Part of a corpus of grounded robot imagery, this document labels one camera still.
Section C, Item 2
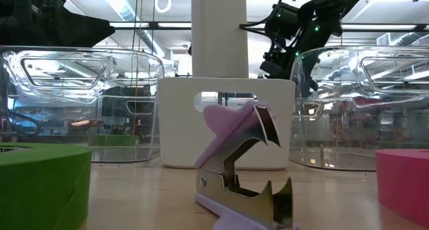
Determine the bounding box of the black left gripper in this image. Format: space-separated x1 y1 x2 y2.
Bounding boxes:
0 0 116 48

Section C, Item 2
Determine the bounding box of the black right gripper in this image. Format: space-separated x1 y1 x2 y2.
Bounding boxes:
259 21 343 99

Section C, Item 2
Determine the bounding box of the purple staple remover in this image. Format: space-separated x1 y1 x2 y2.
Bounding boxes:
194 100 300 230

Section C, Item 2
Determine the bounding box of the pink-red tape roll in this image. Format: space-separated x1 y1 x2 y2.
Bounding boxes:
375 148 429 228

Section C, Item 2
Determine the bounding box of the green tape roll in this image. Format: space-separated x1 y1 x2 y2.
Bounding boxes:
0 141 93 230

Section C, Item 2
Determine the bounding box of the clear plastic bin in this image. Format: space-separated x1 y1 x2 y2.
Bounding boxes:
0 45 165 164
288 45 429 172

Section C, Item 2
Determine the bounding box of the white lamp with wooden base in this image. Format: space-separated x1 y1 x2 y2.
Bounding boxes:
190 0 249 79

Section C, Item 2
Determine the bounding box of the white plastic bin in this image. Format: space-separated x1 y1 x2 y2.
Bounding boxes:
157 76 296 171

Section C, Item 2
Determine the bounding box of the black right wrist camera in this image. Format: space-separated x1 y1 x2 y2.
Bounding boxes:
264 2 302 40

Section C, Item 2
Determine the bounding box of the white hanging ring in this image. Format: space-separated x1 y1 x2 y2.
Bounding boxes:
154 0 172 14

